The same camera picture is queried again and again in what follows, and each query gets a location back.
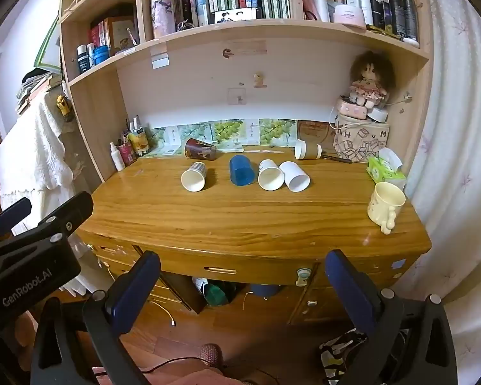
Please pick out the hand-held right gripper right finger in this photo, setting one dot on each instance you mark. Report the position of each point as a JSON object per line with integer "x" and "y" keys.
{"x": 352, "y": 288}

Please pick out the brown round print card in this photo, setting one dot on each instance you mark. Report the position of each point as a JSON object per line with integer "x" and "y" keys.
{"x": 314, "y": 134}

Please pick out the patterned paper cup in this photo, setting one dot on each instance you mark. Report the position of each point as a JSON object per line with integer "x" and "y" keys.
{"x": 193, "y": 178}

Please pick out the cream ceramic mug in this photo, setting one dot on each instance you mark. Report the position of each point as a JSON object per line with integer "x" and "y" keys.
{"x": 384, "y": 204}

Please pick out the white round device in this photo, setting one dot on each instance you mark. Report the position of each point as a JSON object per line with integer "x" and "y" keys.
{"x": 378, "y": 115}

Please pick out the grape print card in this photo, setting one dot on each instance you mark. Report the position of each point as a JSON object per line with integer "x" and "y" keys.
{"x": 194, "y": 132}
{"x": 277, "y": 130}
{"x": 164, "y": 138}
{"x": 227, "y": 131}

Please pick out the white spray bottle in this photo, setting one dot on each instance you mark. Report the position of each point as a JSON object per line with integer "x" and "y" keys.
{"x": 117, "y": 158}

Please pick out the stack of papers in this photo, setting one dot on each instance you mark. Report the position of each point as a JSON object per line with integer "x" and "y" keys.
{"x": 34, "y": 88}

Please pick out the floral cylinder tube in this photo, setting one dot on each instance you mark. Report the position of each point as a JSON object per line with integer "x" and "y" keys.
{"x": 162, "y": 14}

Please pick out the dark bottle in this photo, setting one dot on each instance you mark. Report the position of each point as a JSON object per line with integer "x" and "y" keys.
{"x": 82, "y": 58}

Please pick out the green white bag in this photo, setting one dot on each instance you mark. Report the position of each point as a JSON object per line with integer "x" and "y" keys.
{"x": 214, "y": 292}

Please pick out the white paper cup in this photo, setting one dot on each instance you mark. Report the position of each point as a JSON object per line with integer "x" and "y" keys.
{"x": 271, "y": 176}
{"x": 294, "y": 176}

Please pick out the green tissue pack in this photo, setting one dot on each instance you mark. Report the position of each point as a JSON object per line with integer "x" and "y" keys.
{"x": 383, "y": 172}

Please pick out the row of black bottles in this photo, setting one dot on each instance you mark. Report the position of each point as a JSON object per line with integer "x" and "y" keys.
{"x": 401, "y": 18}

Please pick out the blue plastic cup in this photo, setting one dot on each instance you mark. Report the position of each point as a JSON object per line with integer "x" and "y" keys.
{"x": 241, "y": 170}

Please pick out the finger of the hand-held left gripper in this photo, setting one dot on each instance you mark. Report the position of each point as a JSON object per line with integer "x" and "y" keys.
{"x": 70, "y": 210}
{"x": 12, "y": 214}

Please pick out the white cosmetic bottle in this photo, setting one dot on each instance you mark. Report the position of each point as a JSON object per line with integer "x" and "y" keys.
{"x": 363, "y": 6}

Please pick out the wooden bookshelf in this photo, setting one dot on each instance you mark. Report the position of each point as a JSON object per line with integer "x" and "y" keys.
{"x": 104, "y": 100}

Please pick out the pink slipper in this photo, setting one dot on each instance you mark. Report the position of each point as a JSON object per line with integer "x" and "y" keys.
{"x": 210, "y": 356}

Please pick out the white lace cloth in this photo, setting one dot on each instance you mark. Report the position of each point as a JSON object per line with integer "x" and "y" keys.
{"x": 32, "y": 156}

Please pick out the dark red patterned cup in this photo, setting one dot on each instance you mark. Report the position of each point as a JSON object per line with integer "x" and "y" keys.
{"x": 200, "y": 150}

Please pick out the green framed picture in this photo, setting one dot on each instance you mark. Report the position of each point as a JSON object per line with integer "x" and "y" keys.
{"x": 48, "y": 44}

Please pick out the curly hair rag doll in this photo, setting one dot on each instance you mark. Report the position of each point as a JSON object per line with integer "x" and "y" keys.
{"x": 370, "y": 80}

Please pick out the black white patterned bag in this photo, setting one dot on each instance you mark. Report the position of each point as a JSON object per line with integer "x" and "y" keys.
{"x": 338, "y": 353}

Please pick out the pink thin stick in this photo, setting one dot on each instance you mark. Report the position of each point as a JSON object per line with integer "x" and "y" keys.
{"x": 264, "y": 151}

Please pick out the blue jar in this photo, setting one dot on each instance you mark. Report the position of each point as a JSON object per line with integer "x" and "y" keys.
{"x": 101, "y": 55}

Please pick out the white curtain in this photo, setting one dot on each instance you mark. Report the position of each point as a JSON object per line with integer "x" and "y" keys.
{"x": 457, "y": 128}

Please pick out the red books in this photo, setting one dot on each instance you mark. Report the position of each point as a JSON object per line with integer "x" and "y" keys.
{"x": 97, "y": 34}

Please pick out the clear wall hook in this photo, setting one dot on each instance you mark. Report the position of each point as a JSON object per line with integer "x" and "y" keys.
{"x": 237, "y": 96}

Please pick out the brown printed box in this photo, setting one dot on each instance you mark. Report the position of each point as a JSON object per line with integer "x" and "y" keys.
{"x": 122, "y": 34}

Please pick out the pink small box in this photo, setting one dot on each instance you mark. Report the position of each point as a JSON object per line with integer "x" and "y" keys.
{"x": 350, "y": 109}

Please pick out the pink cream jar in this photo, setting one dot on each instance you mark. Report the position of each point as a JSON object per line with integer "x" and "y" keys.
{"x": 348, "y": 15}

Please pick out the wooden desk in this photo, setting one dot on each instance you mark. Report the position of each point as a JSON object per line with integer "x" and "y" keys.
{"x": 240, "y": 216}

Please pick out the blue round object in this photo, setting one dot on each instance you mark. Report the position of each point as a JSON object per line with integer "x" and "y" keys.
{"x": 264, "y": 290}

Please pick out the patterned storage box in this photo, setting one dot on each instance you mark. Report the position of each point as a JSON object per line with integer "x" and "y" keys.
{"x": 360, "y": 142}

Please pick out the brown sleeve coffee cup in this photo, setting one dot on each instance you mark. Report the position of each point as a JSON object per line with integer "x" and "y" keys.
{"x": 309, "y": 150}

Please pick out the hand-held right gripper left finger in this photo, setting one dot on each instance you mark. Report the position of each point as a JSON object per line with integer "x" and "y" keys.
{"x": 130, "y": 288}

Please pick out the black pen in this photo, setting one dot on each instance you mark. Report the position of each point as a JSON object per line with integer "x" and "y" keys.
{"x": 336, "y": 159}

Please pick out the black white picture card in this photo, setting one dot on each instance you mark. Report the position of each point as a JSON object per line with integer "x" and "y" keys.
{"x": 238, "y": 16}

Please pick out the pink tube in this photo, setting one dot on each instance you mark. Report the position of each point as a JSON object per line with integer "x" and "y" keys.
{"x": 126, "y": 153}

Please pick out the yellow toy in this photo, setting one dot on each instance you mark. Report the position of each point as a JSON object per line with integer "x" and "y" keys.
{"x": 64, "y": 105}

